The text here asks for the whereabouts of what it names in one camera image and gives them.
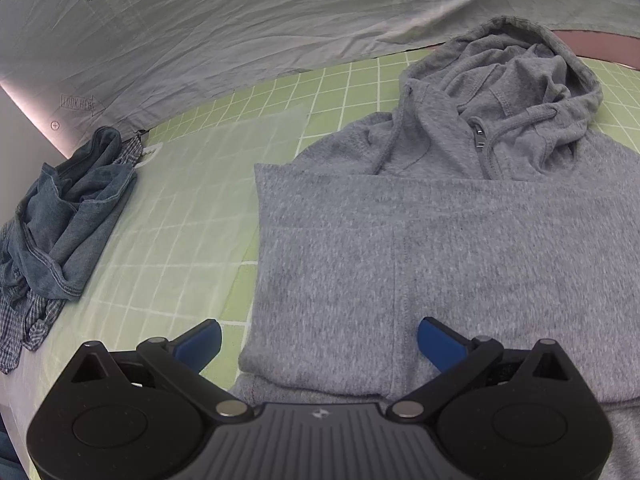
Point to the blue denim garment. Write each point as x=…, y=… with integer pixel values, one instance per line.
x=65, y=220

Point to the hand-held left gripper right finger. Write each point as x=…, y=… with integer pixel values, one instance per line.
x=440, y=342

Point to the green grid mat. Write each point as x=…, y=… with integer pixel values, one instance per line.
x=175, y=240

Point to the grey zip hoodie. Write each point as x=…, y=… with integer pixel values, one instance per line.
x=400, y=235

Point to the grey printed sheet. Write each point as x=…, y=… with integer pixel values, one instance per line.
x=250, y=25

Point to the blue curtain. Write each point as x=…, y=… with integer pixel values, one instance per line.
x=6, y=455

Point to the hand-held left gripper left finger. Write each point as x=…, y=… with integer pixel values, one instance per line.
x=200, y=344

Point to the plaid shirt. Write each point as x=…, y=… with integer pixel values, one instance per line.
x=20, y=325

